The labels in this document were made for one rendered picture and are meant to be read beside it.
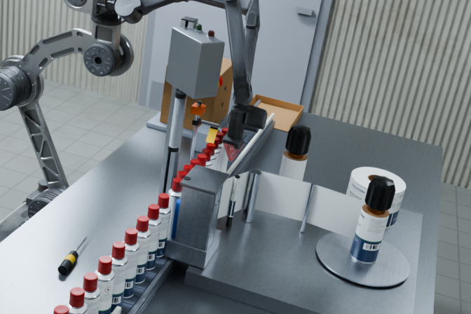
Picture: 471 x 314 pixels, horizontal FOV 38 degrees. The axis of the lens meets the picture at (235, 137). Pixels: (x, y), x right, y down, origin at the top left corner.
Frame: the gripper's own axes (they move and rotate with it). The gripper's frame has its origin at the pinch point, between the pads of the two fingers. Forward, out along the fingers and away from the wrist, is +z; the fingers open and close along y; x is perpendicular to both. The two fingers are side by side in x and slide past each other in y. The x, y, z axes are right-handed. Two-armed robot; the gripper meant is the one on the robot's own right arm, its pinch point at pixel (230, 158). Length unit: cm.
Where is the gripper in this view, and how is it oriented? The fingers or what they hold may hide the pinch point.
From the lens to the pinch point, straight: 249.3
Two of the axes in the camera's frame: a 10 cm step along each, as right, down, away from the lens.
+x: -9.5, -2.4, 2.0
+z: -1.5, 9.0, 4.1
